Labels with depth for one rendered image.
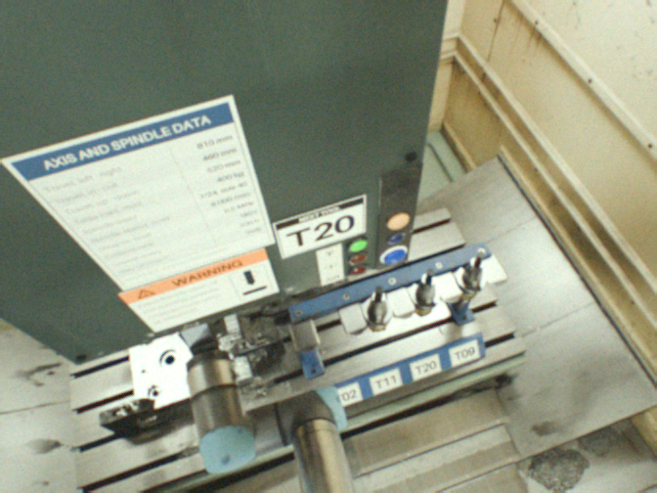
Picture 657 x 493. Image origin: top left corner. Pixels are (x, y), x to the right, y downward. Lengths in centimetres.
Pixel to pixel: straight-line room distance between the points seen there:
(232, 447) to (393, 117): 51
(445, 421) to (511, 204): 73
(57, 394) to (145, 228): 141
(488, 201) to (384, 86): 139
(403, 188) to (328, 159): 11
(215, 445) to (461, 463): 90
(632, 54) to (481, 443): 104
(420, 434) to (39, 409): 115
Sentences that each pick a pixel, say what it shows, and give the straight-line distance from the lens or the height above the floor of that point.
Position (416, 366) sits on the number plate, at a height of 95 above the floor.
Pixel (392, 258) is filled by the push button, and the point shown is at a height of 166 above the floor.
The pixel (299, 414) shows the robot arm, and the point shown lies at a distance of 84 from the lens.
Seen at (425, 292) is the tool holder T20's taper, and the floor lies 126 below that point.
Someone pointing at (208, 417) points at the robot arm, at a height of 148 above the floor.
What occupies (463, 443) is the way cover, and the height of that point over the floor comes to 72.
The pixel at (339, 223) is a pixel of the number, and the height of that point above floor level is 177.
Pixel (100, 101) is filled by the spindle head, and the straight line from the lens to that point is 36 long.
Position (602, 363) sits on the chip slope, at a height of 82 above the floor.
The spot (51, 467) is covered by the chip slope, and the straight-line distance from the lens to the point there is 177.
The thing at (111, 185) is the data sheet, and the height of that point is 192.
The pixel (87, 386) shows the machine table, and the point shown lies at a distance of 154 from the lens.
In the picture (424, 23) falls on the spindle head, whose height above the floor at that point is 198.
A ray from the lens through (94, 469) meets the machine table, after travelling 148.
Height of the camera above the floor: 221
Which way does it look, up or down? 59 degrees down
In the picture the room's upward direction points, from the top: 7 degrees counter-clockwise
